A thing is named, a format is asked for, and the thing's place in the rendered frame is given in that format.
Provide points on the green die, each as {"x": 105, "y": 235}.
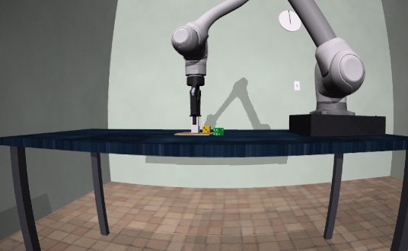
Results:
{"x": 218, "y": 131}

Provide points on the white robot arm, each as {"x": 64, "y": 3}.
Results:
{"x": 338, "y": 71}

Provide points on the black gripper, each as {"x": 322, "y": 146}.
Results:
{"x": 195, "y": 99}

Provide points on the yellow die with black pips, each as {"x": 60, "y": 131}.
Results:
{"x": 206, "y": 129}

